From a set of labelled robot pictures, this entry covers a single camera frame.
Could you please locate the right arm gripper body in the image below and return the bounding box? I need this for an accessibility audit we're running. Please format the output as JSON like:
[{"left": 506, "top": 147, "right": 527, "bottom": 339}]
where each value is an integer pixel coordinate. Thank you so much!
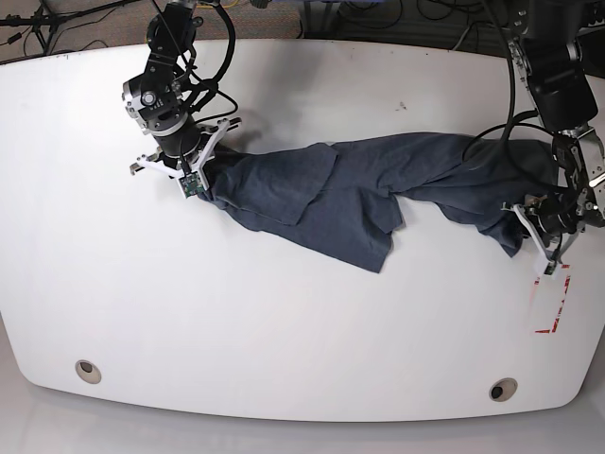
[{"left": 130, "top": 117, "right": 242, "bottom": 180}]

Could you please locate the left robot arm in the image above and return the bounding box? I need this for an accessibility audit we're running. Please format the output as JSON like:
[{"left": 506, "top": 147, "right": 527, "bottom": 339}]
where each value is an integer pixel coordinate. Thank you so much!
[{"left": 441, "top": 1, "right": 604, "bottom": 275}]

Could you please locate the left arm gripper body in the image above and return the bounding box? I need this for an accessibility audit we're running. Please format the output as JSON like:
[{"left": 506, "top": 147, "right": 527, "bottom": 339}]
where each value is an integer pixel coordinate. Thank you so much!
[{"left": 501, "top": 195, "right": 587, "bottom": 265}]

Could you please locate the red tape rectangle marking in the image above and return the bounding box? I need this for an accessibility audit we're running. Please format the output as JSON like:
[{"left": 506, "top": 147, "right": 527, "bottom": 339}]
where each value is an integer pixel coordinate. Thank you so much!
[{"left": 529, "top": 265, "right": 572, "bottom": 334}]

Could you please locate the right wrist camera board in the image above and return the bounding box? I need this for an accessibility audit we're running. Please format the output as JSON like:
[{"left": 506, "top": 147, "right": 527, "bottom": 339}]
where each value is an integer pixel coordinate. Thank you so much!
[{"left": 178, "top": 171, "right": 208, "bottom": 199}]

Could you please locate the table cable grommet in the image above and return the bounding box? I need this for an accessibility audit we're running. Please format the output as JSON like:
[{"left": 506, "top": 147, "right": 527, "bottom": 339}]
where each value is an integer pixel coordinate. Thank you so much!
[
  {"left": 489, "top": 377, "right": 518, "bottom": 403},
  {"left": 75, "top": 359, "right": 102, "bottom": 385}
]

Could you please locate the left table cable grommet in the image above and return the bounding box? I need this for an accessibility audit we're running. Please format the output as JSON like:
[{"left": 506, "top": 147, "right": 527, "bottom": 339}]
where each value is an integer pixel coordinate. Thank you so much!
[{"left": 75, "top": 359, "right": 102, "bottom": 385}]

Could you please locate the black tripod stand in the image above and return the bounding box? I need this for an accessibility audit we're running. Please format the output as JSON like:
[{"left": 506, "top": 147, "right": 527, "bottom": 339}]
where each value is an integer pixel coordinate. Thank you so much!
[{"left": 1, "top": 0, "right": 137, "bottom": 56}]

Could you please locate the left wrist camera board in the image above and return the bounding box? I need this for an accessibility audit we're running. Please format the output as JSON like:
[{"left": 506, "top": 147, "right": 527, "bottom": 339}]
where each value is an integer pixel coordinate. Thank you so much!
[{"left": 533, "top": 260, "right": 570, "bottom": 280}]

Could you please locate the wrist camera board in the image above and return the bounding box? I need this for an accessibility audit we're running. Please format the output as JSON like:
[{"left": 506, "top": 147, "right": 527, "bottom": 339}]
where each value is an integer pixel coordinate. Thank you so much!
[
  {"left": 178, "top": 171, "right": 208, "bottom": 199},
  {"left": 533, "top": 260, "right": 570, "bottom": 280}
]

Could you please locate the right table cable grommet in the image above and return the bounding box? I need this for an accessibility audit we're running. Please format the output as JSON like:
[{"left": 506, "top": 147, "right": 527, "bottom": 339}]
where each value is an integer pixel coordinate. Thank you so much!
[{"left": 489, "top": 377, "right": 518, "bottom": 403}]

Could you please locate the dark blue printed T-shirt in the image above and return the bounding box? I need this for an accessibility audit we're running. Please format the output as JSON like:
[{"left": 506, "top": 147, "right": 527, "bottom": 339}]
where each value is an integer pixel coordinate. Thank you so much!
[{"left": 196, "top": 131, "right": 562, "bottom": 274}]

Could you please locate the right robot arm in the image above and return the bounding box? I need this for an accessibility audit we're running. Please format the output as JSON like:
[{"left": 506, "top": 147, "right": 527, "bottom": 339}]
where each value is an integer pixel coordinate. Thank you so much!
[{"left": 122, "top": 1, "right": 238, "bottom": 185}]

